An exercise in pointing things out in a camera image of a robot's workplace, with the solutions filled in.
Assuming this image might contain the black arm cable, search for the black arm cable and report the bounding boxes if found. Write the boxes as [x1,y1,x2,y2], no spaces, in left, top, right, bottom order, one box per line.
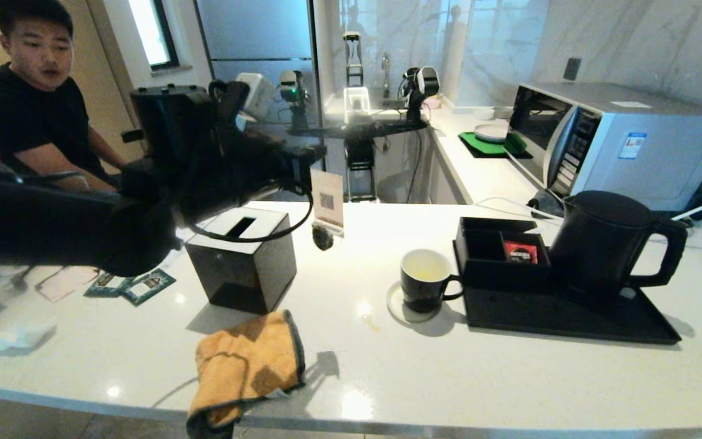
[0,155,315,243]

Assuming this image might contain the tea bag with string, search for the tea bag with string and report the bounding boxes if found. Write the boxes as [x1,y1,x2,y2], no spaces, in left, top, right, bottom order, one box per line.
[310,177,335,252]

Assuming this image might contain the black serving tray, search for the black serving tray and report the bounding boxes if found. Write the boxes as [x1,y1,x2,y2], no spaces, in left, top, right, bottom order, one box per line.
[453,216,684,346]

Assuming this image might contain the grey refrigerator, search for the grey refrigerator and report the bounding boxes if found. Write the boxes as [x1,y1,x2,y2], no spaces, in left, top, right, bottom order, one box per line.
[194,0,327,202]

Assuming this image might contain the silver microwave oven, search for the silver microwave oven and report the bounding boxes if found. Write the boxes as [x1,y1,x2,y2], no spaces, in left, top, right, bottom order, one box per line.
[505,81,702,211]

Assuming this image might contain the white plate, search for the white plate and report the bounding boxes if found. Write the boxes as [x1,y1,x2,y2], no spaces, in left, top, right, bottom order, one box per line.
[475,123,510,143]

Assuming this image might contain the black background robot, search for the black background robot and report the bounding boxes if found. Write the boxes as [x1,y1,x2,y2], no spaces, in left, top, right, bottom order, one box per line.
[275,30,443,203]

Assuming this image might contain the green tea sachet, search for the green tea sachet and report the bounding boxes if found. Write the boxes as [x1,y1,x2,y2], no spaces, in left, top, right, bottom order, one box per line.
[121,268,177,307]
[83,273,135,299]

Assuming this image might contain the black sachet organiser box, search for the black sachet organiser box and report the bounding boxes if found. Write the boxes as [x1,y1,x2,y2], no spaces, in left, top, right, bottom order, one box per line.
[456,216,554,290]

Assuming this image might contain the person in black shirt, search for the person in black shirt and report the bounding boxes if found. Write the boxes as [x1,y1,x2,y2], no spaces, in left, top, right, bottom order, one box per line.
[0,0,129,193]

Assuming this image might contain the orange microfiber cloth grey trim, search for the orange microfiber cloth grey trim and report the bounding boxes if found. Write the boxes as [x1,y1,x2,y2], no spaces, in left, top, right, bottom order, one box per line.
[186,310,307,439]

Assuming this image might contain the black electric kettle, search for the black electric kettle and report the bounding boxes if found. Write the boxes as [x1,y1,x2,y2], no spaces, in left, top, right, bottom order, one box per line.
[549,191,690,305]

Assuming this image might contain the black cable with plug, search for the black cable with plug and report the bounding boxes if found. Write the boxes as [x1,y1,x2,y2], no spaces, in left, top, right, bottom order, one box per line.
[9,265,35,292]

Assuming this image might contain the black glossy tissue box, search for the black glossy tissue box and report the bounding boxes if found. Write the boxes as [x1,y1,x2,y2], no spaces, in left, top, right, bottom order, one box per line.
[184,205,298,315]

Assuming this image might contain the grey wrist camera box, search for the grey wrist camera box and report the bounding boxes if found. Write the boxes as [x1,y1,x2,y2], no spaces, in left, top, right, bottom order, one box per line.
[235,72,277,121]

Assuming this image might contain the acrylic table sign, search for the acrylic table sign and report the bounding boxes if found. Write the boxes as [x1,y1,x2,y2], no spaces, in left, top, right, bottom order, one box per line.
[310,170,346,238]

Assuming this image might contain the white round coaster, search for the white round coaster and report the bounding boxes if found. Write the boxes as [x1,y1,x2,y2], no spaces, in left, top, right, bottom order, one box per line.
[386,282,449,324]

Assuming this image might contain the black mug white inside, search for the black mug white inside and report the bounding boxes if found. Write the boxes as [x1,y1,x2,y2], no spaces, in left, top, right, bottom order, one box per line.
[400,248,465,314]

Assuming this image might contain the beige torn sachet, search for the beige torn sachet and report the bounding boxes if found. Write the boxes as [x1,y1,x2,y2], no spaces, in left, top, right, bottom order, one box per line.
[35,265,101,303]

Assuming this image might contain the white kitchen base cabinet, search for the white kitchen base cabinet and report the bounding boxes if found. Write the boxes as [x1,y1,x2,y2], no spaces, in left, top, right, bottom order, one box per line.
[427,131,470,205]

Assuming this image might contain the beige wooden door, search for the beige wooden door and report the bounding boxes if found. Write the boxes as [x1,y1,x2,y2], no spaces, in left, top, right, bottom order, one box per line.
[0,0,154,165]

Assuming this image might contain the crumpled white tissue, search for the crumpled white tissue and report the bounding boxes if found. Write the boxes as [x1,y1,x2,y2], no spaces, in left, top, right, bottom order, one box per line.
[0,320,58,357]

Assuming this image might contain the dark framed window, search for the dark framed window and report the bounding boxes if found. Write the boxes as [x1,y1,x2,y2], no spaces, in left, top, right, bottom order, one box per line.
[129,0,180,70]

